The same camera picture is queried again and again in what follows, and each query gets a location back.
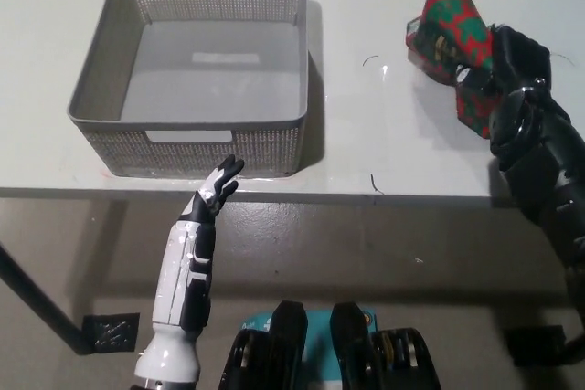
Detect red green coffee bean bag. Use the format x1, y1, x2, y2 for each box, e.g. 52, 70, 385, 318
404, 0, 498, 141

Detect grey perforated plastic basket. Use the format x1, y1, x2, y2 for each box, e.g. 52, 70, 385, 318
67, 0, 311, 179

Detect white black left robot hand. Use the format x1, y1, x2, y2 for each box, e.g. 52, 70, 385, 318
150, 154, 246, 339

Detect black metal table leg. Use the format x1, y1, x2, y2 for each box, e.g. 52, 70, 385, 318
0, 243, 93, 357

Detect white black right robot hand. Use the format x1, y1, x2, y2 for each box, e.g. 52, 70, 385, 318
455, 23, 555, 101

